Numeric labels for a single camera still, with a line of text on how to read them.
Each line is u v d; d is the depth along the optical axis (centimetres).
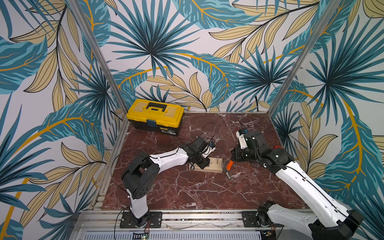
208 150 78
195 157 69
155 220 73
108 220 75
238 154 64
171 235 70
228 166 77
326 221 40
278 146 100
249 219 73
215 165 88
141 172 50
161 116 94
